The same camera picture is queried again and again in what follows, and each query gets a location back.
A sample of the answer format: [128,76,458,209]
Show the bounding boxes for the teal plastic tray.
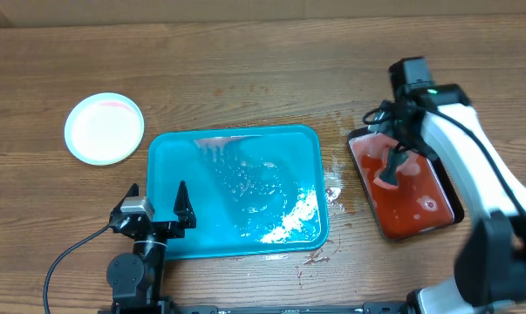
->
[146,125,330,260]

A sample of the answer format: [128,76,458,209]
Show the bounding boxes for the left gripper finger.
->
[174,181,197,229]
[116,183,140,209]

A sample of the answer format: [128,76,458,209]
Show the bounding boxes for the pink and black sponge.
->
[373,145,408,190]

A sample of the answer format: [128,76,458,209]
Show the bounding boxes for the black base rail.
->
[98,301,419,314]

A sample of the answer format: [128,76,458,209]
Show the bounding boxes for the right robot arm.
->
[368,57,526,313]

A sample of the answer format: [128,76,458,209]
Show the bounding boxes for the light blue plate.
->
[64,92,145,166]

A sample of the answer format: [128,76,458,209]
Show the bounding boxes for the black tray with red liquid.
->
[347,127,464,241]

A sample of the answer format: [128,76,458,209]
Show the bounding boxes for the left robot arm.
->
[106,181,196,313]

